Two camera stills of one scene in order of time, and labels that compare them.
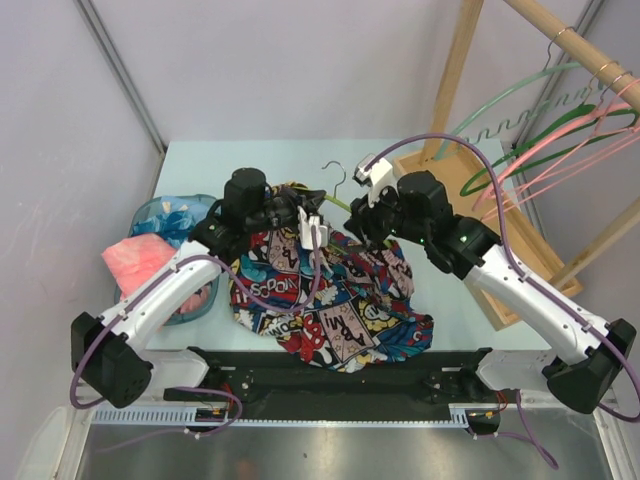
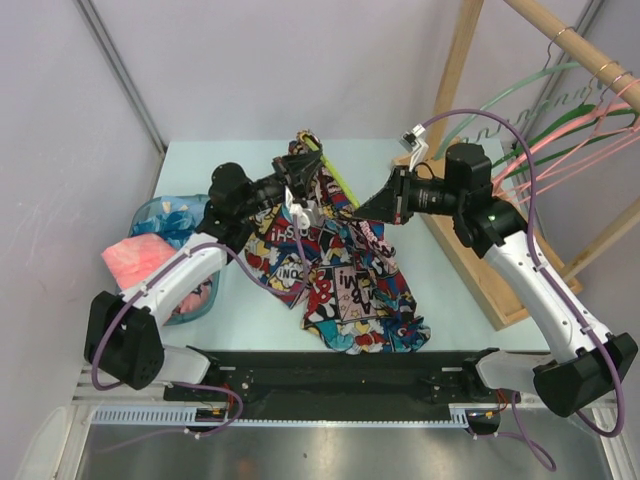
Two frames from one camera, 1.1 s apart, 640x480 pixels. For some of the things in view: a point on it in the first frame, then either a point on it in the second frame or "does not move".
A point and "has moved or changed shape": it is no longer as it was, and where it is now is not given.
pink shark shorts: (133, 261) does not move
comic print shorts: (338, 306) has moved or changed shape
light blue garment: (175, 218) does not move
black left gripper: (309, 199) → (296, 174)
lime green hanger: (334, 200) → (306, 136)
